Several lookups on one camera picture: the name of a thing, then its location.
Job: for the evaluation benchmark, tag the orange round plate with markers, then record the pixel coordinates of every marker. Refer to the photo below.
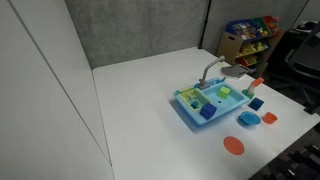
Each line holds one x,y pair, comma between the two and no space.
233,145

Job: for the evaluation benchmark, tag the grey metal base plate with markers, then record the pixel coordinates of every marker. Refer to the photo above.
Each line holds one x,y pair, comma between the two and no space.
236,71

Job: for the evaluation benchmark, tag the grey toy faucet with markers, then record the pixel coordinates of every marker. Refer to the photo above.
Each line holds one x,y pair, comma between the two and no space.
203,84

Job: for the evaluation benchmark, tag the light green block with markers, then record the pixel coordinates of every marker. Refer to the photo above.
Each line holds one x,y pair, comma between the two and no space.
224,92

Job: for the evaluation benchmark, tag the orange cylinder cap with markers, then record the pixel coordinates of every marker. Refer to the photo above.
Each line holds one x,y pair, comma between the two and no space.
257,82

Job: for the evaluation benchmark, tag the black office chair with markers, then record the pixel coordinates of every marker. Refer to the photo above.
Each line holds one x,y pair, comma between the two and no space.
302,70

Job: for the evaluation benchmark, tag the dark blue block on table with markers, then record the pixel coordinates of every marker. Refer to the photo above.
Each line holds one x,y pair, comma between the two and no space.
256,104

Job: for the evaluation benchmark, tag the small orange cup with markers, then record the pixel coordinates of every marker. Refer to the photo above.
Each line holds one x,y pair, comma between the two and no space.
269,118

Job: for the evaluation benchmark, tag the yellow-green dish rack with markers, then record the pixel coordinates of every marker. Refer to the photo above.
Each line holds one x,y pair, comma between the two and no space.
194,98

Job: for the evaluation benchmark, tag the toy storage shelf with bins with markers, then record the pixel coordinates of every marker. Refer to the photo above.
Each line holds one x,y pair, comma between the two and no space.
250,42

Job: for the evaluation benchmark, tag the dark blue block on sink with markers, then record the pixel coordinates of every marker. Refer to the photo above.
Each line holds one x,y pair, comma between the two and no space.
208,110

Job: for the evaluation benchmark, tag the light blue toy sink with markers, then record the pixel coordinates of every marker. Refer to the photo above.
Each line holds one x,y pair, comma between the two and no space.
224,106

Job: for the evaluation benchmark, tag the cream bottle on green base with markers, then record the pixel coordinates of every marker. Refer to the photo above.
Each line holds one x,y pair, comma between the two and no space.
249,92

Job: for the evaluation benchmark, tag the blue toy bowl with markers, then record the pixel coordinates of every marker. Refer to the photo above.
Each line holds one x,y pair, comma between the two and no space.
249,118

